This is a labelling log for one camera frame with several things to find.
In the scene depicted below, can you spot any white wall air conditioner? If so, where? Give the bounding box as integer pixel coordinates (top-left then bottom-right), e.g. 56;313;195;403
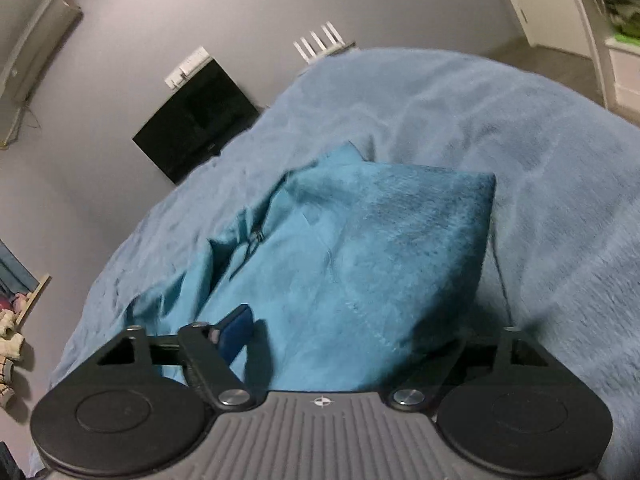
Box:
1;0;82;150

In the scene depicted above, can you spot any black flat screen television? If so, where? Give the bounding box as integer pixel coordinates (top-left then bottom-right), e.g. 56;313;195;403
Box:
134;61;260;184

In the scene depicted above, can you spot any teal window curtain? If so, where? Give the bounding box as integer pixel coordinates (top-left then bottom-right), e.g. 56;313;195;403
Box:
0;240;39;299

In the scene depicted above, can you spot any white wall power strip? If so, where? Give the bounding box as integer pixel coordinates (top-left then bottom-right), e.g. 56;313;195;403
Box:
165;47;212;90

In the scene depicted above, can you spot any teal blue hooded jacket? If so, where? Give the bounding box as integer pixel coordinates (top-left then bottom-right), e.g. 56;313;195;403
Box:
124;145;496;391

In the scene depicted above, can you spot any wooden window sill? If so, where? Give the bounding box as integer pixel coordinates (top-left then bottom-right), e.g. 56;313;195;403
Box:
13;274;51;327

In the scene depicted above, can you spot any light blue bed blanket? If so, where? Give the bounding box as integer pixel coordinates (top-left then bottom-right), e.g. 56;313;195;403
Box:
51;49;639;479

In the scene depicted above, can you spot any white bedroom door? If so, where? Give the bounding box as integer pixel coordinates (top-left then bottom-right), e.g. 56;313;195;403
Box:
510;0;590;58

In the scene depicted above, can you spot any white wifi router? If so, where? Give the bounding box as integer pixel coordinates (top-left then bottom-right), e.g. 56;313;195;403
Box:
293;22;357;65

